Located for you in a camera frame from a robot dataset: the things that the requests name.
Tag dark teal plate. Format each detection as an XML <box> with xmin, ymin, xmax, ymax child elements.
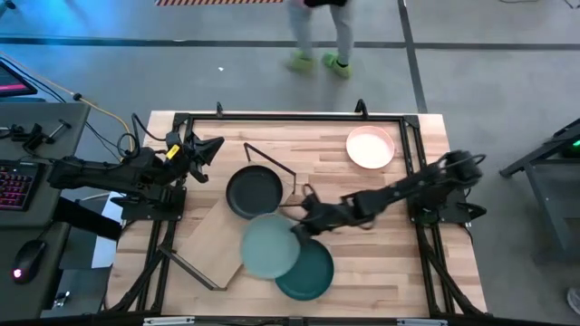
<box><xmin>275</xmin><ymin>238</ymin><xmax>335</xmax><ymax>302</ymax></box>

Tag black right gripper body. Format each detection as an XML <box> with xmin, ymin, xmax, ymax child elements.
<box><xmin>302</xmin><ymin>194</ymin><xmax>359</xmax><ymax>235</ymax></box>

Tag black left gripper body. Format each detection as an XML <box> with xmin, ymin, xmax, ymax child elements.
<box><xmin>179</xmin><ymin>130</ymin><xmax>209</xmax><ymax>185</ymax></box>

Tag computer monitor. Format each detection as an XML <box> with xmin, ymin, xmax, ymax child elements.
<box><xmin>0</xmin><ymin>61</ymin><xmax>38</xmax><ymax>99</ymax></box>

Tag sage green plate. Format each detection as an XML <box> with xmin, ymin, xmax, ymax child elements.
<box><xmin>239</xmin><ymin>212</ymin><xmax>302</xmax><ymax>280</ymax></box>

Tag person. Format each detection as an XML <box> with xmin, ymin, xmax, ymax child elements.
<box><xmin>285</xmin><ymin>0</ymin><xmax>354</xmax><ymax>81</ymax></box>

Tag grey desk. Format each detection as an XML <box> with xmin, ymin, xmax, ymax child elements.
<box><xmin>0</xmin><ymin>101</ymin><xmax>92</xmax><ymax>318</ymax></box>

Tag black backlit keyboard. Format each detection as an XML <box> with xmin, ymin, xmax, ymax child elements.
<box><xmin>0</xmin><ymin>158</ymin><xmax>42</xmax><ymax>212</ymax></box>

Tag black plate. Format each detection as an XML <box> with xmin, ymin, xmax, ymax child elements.
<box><xmin>225</xmin><ymin>165</ymin><xmax>285</xmax><ymax>221</ymax></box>

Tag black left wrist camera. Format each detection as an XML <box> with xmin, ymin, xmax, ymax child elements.
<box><xmin>163</xmin><ymin>129</ymin><xmax>183</xmax><ymax>160</ymax></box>

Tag black computer mouse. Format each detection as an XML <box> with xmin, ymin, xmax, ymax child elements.
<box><xmin>11</xmin><ymin>238</ymin><xmax>48</xmax><ymax>285</ymax></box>

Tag black aluminium table frame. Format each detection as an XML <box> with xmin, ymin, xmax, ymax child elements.
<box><xmin>103</xmin><ymin>99</ymin><xmax>488</xmax><ymax>326</ymax></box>

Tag black wire dish rack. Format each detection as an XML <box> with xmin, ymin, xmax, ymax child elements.
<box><xmin>157</xmin><ymin>142</ymin><xmax>299</xmax><ymax>292</ymax></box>

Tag yellow cable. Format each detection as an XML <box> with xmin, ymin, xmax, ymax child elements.
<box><xmin>0</xmin><ymin>51</ymin><xmax>133</xmax><ymax>150</ymax></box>

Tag black clamp tools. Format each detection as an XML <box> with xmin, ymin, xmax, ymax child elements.
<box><xmin>8</xmin><ymin>120</ymin><xmax>73</xmax><ymax>146</ymax></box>

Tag pale pink plate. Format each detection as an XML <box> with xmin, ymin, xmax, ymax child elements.
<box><xmin>345</xmin><ymin>125</ymin><xmax>396</xmax><ymax>170</ymax></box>

